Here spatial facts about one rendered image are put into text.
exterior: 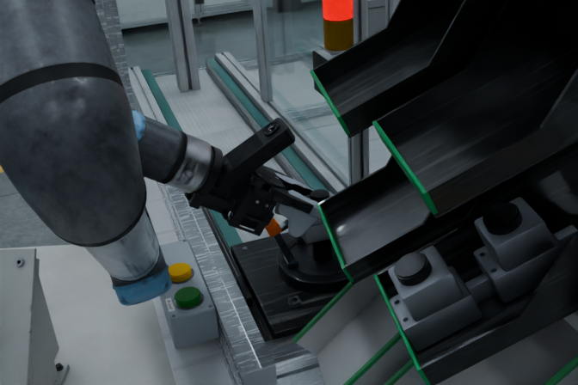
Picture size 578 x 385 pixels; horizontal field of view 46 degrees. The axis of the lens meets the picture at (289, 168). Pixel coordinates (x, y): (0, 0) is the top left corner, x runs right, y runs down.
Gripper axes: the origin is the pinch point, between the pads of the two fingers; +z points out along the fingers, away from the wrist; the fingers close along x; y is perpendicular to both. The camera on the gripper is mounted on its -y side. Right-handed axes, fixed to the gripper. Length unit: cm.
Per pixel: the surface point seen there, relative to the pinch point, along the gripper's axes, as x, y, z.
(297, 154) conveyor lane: -48, 6, 18
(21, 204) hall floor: -239, 129, 3
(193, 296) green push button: -0.2, 21.4, -11.1
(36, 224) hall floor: -214, 125, 9
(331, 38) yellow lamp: -17.4, -21.5, -3.8
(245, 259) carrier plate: -6.9, 15.8, -2.8
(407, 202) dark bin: 27.0, -11.5, -8.4
